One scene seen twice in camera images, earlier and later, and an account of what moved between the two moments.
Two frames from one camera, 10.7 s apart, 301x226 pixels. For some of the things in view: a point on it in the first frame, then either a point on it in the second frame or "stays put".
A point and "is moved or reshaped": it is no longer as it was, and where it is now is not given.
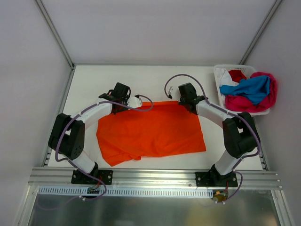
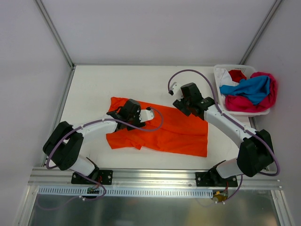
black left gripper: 117,109 to 132,121
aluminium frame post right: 276,5 stays put
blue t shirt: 254,88 stays put
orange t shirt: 167,129 is moved or reshaped
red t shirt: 237,75 stays put
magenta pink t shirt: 242,103 stays put
